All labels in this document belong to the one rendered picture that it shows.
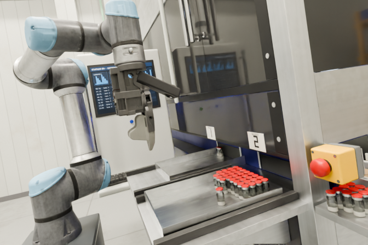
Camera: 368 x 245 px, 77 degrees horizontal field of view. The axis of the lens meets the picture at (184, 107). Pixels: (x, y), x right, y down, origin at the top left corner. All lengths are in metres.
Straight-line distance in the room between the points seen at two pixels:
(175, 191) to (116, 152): 0.71
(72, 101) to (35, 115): 3.72
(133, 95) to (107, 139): 0.94
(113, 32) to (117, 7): 0.06
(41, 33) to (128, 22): 0.18
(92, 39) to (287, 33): 0.48
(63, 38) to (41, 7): 4.36
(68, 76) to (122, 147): 0.65
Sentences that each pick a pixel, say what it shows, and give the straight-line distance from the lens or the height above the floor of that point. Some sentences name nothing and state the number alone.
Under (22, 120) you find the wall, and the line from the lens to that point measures 4.74.
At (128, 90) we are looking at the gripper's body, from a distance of 0.56.
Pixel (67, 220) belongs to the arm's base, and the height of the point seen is 0.85.
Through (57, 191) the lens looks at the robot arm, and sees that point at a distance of 0.91.
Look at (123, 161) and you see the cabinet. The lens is 1.49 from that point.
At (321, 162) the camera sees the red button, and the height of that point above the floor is 1.01.
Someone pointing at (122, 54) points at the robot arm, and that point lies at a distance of 0.56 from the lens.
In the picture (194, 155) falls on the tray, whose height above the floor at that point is 0.90.
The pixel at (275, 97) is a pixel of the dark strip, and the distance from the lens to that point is 0.70.
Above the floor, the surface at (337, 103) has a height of 1.12.
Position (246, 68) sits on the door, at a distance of 0.80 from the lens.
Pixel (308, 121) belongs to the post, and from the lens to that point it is 0.66.
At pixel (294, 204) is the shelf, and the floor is 0.88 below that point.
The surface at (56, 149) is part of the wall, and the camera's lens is 4.64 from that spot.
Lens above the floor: 1.20
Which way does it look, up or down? 2 degrees down
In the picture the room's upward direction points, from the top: 9 degrees counter-clockwise
